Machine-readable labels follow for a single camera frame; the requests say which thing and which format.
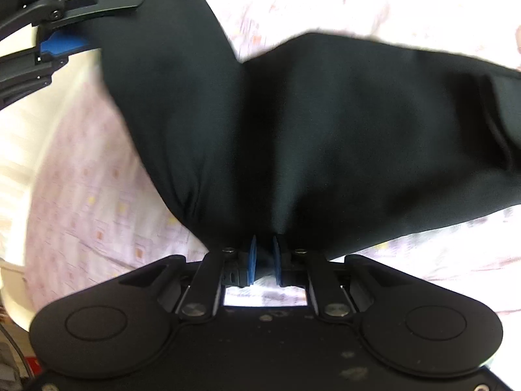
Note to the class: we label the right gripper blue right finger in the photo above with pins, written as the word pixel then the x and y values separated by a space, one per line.
pixel 322 280

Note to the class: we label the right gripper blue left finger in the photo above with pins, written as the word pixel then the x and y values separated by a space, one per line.
pixel 207 280

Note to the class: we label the black pants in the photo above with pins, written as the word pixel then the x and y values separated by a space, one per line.
pixel 326 143

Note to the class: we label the cream duvet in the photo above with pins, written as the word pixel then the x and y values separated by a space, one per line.
pixel 27 129

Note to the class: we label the pink patterned bed sheet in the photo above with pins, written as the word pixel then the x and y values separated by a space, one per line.
pixel 95 213

